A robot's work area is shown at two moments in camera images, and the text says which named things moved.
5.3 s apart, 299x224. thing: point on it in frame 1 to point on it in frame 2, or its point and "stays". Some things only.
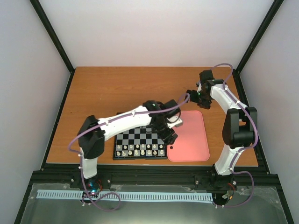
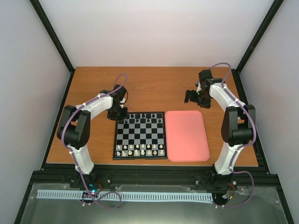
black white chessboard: [139, 143] stays
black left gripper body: [167, 137] to [116, 113]
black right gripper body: [202, 100] stays
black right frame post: [273, 10] stays
